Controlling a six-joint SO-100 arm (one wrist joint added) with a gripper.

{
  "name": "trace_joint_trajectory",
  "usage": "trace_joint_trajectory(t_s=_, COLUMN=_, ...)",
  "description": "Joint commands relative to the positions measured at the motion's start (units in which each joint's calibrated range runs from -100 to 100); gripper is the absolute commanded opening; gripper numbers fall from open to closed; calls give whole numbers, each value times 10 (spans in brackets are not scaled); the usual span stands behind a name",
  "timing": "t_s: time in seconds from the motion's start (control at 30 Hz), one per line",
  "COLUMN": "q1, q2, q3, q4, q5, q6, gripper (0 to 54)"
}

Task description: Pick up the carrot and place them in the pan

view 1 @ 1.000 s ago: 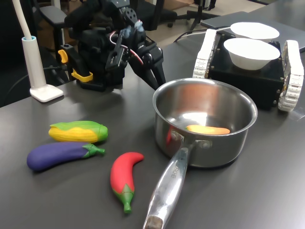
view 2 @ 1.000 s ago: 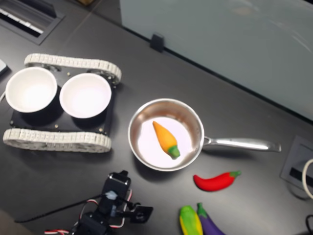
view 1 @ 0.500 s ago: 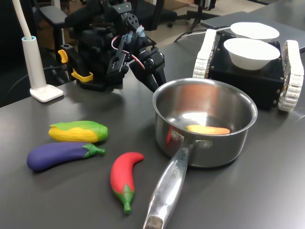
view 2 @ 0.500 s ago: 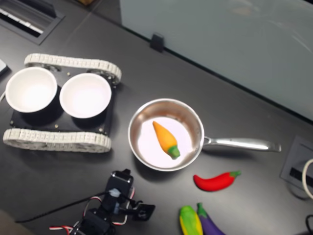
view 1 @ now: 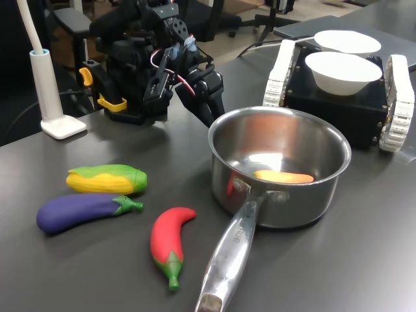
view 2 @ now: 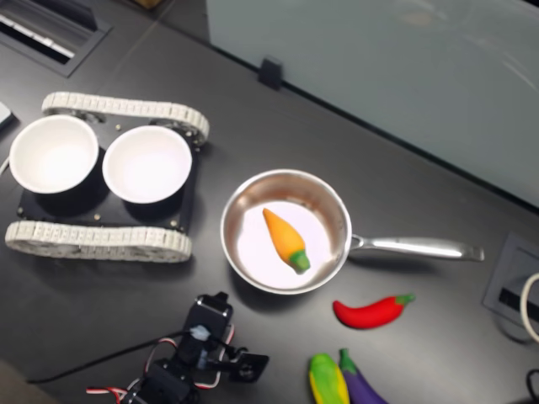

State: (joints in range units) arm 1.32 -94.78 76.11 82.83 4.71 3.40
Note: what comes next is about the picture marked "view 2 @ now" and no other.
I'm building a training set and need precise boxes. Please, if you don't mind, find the orange toy carrot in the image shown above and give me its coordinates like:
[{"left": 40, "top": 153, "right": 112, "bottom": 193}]
[{"left": 262, "top": 208, "right": 312, "bottom": 275}]

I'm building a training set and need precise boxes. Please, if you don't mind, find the pale grey putty lump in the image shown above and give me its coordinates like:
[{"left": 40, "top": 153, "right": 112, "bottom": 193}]
[{"left": 189, "top": 323, "right": 211, "bottom": 343}]

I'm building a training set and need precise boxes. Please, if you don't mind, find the yellow toy corn cob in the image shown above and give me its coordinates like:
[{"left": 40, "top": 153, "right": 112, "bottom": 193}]
[{"left": 308, "top": 353, "right": 350, "bottom": 404}]

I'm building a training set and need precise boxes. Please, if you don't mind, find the tracked vehicle with white tracks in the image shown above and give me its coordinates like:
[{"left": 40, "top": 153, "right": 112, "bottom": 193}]
[{"left": 4, "top": 91, "right": 211, "bottom": 263}]

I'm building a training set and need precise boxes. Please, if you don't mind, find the red toy chilli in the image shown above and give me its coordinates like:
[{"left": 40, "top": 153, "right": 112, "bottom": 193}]
[{"left": 332, "top": 293, "right": 417, "bottom": 329}]

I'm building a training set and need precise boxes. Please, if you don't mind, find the white bowl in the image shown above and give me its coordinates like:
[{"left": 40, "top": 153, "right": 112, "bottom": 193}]
[
  {"left": 8, "top": 115, "right": 100, "bottom": 195},
  {"left": 102, "top": 125, "right": 194, "bottom": 205}
]

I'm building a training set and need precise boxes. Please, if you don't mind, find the purple toy aubergine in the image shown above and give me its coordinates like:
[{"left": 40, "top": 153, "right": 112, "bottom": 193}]
[{"left": 338, "top": 348, "right": 391, "bottom": 404}]

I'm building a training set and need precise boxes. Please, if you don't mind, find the frosted glass desk divider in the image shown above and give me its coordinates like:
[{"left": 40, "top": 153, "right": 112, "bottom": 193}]
[{"left": 205, "top": 0, "right": 539, "bottom": 210}]

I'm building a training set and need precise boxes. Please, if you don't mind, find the small black gripper camera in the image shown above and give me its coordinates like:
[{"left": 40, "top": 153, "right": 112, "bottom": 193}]
[{"left": 229, "top": 351, "right": 270, "bottom": 383}]

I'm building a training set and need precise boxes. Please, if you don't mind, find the long black cable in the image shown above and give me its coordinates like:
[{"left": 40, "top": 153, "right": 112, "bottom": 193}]
[{"left": 26, "top": 330, "right": 193, "bottom": 384}]

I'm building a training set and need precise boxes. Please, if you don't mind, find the steel pan with long handle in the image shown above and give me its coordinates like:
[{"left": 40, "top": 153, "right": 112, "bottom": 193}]
[{"left": 220, "top": 168, "right": 485, "bottom": 295}]

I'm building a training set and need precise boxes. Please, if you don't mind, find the black divider bracket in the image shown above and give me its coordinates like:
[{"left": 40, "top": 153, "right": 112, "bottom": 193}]
[{"left": 257, "top": 56, "right": 282, "bottom": 90}]

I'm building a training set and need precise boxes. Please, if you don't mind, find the grey table cable port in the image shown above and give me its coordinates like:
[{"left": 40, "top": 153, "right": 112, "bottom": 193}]
[{"left": 482, "top": 231, "right": 539, "bottom": 325}]

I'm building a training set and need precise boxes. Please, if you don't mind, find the black table cable tray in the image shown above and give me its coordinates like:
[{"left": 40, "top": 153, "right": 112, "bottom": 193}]
[{"left": 0, "top": 0, "right": 114, "bottom": 79}]

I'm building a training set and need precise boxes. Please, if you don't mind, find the thick white cable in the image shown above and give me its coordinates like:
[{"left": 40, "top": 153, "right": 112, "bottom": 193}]
[{"left": 520, "top": 271, "right": 539, "bottom": 344}]

